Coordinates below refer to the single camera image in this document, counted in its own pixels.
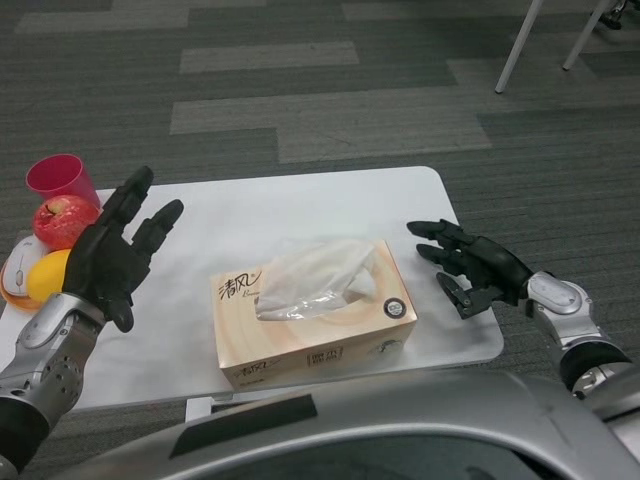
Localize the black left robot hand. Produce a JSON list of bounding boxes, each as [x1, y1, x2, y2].
[[62, 166, 185, 334]]

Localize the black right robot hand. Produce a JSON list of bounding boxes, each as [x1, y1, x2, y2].
[[405, 218, 534, 321]]

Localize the beige cardboard tissue box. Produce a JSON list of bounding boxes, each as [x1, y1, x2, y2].
[[208, 238, 419, 391]]

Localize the yellow lemon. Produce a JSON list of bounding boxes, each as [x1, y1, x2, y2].
[[26, 248, 73, 303]]

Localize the red apple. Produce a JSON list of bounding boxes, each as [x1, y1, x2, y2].
[[32, 194, 101, 251]]

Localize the white computer mouse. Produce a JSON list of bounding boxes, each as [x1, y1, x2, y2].
[[3, 238, 44, 297]]

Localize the pink plastic cup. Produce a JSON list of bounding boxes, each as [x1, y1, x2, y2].
[[25, 153, 101, 210]]

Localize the orange round plate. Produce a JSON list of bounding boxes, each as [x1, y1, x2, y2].
[[0, 262, 49, 312]]

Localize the silver robot chest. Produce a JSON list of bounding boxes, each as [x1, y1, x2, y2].
[[84, 369, 640, 480]]

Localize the silver humanoid robot legs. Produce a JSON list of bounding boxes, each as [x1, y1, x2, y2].
[[599, 0, 626, 29]]

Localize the white desk frame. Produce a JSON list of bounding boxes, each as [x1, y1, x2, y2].
[[494, 0, 599, 95]]

